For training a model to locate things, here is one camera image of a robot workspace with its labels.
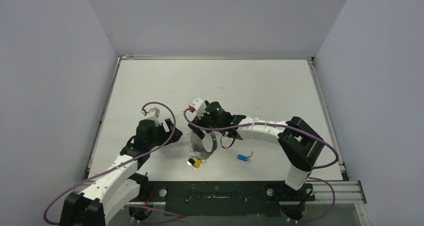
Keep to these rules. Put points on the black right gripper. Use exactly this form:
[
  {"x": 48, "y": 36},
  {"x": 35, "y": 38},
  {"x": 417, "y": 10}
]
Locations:
[{"x": 201, "y": 122}]

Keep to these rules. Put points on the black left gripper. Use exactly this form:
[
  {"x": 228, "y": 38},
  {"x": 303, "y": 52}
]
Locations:
[{"x": 167, "y": 135}]

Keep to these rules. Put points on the perforated metal key plate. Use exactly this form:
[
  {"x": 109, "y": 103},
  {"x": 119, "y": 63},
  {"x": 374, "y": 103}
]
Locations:
[{"x": 202, "y": 148}]

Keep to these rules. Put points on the black key tag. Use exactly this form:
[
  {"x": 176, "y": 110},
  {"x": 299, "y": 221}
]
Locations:
[{"x": 191, "y": 161}]

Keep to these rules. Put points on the yellow key tag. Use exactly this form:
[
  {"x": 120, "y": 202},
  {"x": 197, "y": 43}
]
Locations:
[{"x": 197, "y": 164}]

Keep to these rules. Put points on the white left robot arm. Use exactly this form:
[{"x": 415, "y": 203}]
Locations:
[{"x": 97, "y": 204}]

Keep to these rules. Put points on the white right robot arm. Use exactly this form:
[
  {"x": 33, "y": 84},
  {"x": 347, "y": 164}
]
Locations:
[{"x": 300, "y": 143}]

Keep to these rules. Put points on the solid blue key tag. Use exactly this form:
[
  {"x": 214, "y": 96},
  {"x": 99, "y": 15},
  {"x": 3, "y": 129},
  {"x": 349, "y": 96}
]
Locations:
[{"x": 242, "y": 158}]

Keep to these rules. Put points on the silver key on blue tag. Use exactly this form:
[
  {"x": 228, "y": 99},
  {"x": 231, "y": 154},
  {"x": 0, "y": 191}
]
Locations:
[{"x": 250, "y": 157}]

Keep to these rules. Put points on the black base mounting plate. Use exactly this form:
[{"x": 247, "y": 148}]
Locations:
[{"x": 226, "y": 198}]

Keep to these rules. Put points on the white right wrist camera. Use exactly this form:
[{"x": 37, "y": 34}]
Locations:
[{"x": 197, "y": 106}]

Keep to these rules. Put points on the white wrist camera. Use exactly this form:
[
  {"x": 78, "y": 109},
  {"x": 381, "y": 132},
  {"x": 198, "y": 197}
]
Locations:
[
  {"x": 197, "y": 106},
  {"x": 152, "y": 114}
]

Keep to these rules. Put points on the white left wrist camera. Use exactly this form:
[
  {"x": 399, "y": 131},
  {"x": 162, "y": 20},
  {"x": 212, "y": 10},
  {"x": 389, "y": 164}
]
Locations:
[{"x": 152, "y": 114}]

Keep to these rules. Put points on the aluminium frame rail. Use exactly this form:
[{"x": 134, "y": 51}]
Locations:
[{"x": 346, "y": 192}]

